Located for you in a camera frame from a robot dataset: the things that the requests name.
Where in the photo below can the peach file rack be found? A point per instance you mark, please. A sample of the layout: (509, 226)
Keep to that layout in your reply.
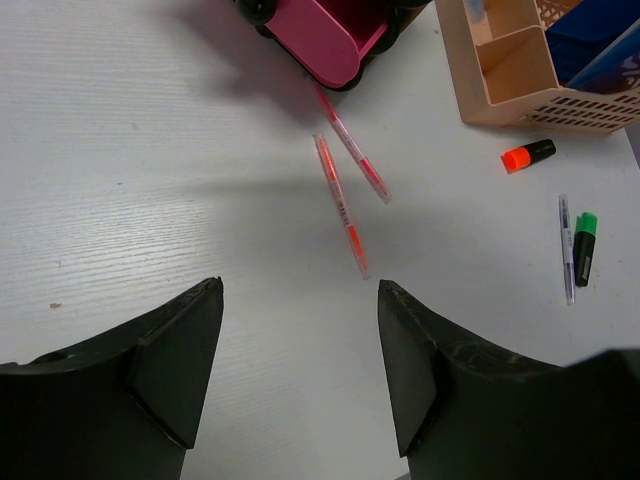
(503, 74)

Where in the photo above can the green highlighter marker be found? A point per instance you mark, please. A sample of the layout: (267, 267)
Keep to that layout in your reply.
(583, 247)

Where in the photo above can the dark clear pen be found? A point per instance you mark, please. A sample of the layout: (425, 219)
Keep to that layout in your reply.
(567, 248)

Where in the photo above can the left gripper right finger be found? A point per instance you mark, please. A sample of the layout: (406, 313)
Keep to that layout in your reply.
(466, 408)

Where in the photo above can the blue clear pen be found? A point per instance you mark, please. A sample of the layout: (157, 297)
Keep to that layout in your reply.
(476, 11)

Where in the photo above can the black pink drawer organizer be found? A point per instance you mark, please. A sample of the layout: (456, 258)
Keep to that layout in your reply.
(333, 40)

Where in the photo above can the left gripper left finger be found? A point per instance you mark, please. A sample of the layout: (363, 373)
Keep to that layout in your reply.
(124, 404)

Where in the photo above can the long red pen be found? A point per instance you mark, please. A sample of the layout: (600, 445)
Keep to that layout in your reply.
(336, 189)

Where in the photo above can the blue plastic folder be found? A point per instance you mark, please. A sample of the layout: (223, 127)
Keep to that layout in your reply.
(584, 31)

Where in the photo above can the short red pen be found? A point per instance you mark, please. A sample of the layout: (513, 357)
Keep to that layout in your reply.
(366, 167)

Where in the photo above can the orange highlighter marker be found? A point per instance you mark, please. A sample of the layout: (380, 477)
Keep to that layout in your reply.
(524, 156)

